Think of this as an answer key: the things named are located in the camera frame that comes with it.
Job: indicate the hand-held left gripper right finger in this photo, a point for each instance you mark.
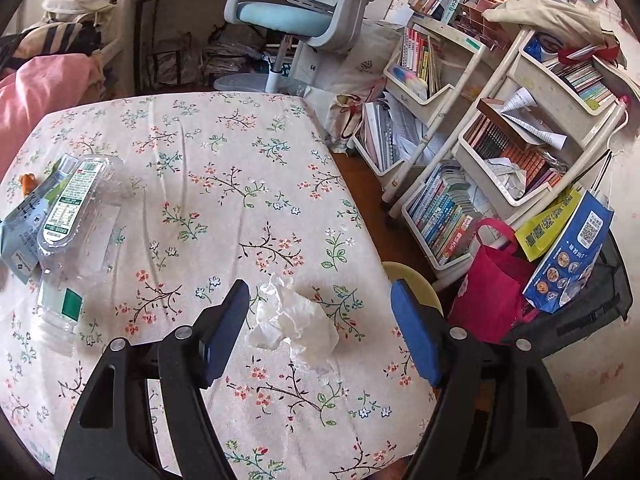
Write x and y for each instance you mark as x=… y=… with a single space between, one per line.
x=415 y=330

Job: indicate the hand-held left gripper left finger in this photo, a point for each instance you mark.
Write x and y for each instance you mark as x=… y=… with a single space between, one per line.
x=227 y=325

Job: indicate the white tissue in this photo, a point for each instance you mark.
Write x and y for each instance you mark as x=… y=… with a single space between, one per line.
x=300 y=320

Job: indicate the clear plastic bottle green label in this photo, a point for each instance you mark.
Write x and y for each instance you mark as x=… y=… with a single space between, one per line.
x=60 y=310

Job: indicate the clear plastic container white label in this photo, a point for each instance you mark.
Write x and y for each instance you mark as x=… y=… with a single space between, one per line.
x=70 y=200

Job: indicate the grey-blue snack bag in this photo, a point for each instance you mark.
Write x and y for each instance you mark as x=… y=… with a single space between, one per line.
x=20 y=240

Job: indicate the small orange toy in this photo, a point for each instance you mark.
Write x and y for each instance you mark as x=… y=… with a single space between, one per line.
x=27 y=183

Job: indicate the yellow stool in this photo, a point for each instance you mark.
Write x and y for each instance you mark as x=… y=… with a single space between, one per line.
x=425 y=285

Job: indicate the red tote bag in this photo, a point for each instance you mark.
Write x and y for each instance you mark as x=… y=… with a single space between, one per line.
x=490 y=290

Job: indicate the row of blue-spined books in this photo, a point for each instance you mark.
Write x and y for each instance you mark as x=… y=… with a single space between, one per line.
x=442 y=215

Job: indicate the floral tablecloth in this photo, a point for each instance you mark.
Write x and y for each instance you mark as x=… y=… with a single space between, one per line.
x=225 y=185

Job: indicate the yellow-green paper bag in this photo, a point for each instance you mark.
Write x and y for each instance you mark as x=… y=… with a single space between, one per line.
x=545 y=225

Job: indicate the blue paper bag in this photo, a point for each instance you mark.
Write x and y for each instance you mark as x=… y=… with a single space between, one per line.
x=570 y=260

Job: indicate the crumpled white paper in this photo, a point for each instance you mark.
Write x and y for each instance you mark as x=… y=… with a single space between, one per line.
x=507 y=177

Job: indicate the dark grey backpack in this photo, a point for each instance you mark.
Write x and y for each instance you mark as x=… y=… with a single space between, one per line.
x=595 y=305

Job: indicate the bundle of notebooks and papers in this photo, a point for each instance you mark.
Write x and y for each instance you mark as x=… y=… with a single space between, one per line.
x=385 y=135

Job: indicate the row of brown books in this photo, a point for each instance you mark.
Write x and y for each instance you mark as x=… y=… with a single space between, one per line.
x=505 y=147

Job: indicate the open white paper booklet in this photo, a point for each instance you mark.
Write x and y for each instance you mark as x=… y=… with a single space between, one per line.
x=535 y=120

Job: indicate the white rolling book cart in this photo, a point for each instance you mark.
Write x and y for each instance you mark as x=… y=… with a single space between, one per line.
x=590 y=125
x=450 y=85

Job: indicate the pile of newspapers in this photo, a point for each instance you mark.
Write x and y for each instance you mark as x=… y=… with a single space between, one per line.
x=230 y=55

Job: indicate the row of red-spined books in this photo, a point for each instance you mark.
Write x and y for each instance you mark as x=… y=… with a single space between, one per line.
x=417 y=55

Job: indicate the white tote bag tree print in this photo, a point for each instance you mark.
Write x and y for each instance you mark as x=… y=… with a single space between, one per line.
x=360 y=60

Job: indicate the pink blanket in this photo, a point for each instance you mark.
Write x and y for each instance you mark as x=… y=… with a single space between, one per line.
x=40 y=95

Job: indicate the row of thin pastel books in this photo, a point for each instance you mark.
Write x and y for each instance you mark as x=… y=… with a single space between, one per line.
x=585 y=82

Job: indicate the grey blue office chair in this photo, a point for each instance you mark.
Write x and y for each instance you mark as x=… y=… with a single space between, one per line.
x=285 y=15

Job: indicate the striped beige cloth bag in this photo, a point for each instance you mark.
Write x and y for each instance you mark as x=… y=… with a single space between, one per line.
x=55 y=35

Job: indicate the beige cloth sack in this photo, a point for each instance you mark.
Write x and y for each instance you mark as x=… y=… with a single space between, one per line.
x=545 y=17

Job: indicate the white cloth bag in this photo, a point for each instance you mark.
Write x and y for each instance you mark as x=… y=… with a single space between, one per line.
x=75 y=5

